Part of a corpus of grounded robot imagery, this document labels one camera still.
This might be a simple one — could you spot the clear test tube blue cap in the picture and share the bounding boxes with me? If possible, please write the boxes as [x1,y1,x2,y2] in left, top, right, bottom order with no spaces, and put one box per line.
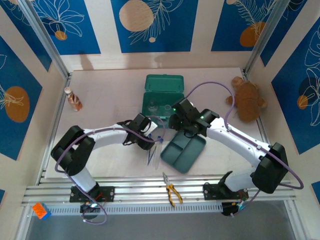
[154,138,165,171]
[151,135,162,168]
[144,134,153,166]

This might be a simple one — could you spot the green divided tray insert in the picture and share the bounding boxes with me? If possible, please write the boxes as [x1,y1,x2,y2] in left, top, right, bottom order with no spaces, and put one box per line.
[159,131,208,175]

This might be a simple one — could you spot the blue plastic tweezers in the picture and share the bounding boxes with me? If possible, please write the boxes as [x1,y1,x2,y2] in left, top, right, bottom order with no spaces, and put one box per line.
[146,147,157,166]

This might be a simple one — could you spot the green plastic toolbox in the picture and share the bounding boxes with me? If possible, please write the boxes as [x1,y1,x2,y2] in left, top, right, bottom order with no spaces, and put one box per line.
[141,74,185,121]

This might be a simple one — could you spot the clear glass flask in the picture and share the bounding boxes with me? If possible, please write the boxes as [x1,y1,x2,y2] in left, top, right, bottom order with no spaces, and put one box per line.
[147,99,158,115]

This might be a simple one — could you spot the brown plush toy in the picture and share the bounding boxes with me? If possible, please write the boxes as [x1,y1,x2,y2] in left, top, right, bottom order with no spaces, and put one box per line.
[225,76,268,123]

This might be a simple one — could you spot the brown white patterned bottle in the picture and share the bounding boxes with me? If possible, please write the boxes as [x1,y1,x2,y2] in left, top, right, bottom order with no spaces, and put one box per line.
[64,86,83,113]

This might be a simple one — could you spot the yellow black pliers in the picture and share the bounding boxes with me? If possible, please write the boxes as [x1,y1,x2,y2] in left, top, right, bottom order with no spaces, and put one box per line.
[161,171,184,208]

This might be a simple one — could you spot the black controller board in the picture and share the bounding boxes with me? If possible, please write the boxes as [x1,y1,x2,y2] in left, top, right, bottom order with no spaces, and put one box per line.
[221,202,247,217]
[79,202,101,214]

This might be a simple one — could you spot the orange blue toy brick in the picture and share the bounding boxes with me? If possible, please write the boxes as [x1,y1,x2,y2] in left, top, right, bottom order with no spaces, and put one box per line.
[31,201,53,221]

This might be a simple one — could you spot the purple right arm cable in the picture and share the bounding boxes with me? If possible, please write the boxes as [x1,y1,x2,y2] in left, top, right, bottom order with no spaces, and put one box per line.
[186,81,305,218]

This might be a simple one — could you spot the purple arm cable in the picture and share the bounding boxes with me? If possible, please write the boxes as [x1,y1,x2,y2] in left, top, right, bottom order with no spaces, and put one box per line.
[54,115,167,225]
[186,81,305,218]

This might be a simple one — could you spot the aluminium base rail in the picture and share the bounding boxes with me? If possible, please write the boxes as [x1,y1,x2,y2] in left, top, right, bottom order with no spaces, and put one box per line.
[21,174,297,208]

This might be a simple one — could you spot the white slotted cable duct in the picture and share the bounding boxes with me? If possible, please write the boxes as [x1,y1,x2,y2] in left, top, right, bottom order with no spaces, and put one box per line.
[44,202,223,216]

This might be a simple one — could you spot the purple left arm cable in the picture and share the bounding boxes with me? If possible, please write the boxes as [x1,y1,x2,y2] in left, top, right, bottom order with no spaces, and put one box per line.
[54,115,167,225]

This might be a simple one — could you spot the aluminium frame post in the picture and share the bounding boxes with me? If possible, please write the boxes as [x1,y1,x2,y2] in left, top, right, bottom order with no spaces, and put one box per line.
[241,0,295,76]
[17,0,72,81]

